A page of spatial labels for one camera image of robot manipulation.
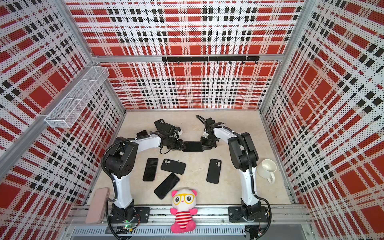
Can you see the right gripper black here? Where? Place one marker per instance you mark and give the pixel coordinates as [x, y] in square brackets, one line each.
[205, 146]

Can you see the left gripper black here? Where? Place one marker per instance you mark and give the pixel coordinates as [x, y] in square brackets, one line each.
[180, 143]

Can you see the black phone case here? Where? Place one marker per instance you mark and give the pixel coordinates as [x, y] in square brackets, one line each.
[192, 150]
[173, 166]
[160, 124]
[214, 170]

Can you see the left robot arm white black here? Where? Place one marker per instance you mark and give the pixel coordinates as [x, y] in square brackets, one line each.
[119, 160]

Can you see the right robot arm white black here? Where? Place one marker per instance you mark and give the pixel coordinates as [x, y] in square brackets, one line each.
[243, 156]

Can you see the black phone case top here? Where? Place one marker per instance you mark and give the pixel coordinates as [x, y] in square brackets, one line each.
[160, 124]

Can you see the phone with plaid reflection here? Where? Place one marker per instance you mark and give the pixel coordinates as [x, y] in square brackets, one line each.
[142, 134]

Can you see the blue phone black screen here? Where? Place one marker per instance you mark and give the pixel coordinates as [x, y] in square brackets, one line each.
[166, 186]

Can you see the pink phone case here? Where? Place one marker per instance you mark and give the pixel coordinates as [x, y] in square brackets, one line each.
[96, 211]

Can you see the pink panda plush toy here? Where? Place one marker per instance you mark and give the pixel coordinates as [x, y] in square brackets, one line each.
[183, 208]

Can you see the white mug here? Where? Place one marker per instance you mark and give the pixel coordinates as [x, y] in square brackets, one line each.
[266, 169]

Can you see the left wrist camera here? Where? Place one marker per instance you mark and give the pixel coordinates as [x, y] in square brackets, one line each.
[171, 130]

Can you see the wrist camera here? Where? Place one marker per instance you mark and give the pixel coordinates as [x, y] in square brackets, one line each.
[171, 130]
[210, 124]

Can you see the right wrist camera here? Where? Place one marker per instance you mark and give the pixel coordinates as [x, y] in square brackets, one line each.
[210, 124]

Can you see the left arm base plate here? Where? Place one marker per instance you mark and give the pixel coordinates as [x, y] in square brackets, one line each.
[129, 215]

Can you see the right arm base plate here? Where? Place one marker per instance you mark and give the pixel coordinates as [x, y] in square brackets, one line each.
[239, 214]

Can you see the black hook rail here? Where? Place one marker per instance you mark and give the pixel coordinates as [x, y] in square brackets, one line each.
[211, 59]

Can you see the white wire mesh basket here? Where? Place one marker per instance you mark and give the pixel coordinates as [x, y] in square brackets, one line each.
[69, 109]

